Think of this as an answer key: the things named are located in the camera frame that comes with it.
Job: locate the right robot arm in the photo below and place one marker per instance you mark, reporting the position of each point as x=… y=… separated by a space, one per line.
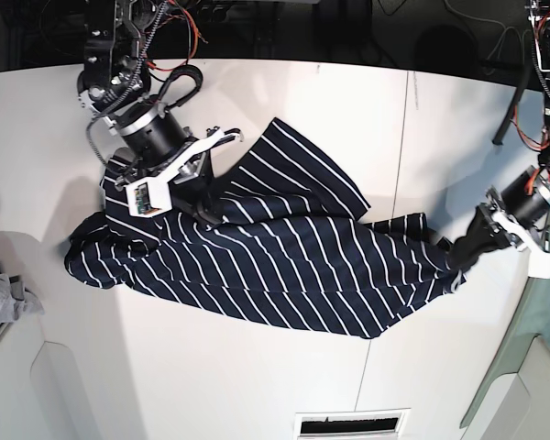
x=118 y=72

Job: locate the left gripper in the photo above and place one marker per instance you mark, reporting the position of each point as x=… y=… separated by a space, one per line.
x=523 y=203

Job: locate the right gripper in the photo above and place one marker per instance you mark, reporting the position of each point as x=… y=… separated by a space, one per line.
x=160 y=150

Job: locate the navy white striped t-shirt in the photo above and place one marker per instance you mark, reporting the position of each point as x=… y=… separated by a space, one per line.
x=291 y=249

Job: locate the grey clothes pile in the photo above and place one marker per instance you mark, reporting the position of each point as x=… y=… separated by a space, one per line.
x=16 y=300

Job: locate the white slotted vent box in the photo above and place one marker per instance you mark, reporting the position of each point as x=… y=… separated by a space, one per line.
x=379 y=424

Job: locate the pale green bin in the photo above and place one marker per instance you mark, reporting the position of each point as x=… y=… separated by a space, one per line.
x=513 y=399

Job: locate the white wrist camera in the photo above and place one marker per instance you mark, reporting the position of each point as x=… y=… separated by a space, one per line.
x=539 y=265
x=148 y=197

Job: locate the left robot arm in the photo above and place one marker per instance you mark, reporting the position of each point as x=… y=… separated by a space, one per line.
x=538 y=66

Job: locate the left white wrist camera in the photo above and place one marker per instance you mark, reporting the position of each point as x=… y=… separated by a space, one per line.
x=539 y=265

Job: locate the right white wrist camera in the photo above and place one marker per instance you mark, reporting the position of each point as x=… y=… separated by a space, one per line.
x=148 y=197

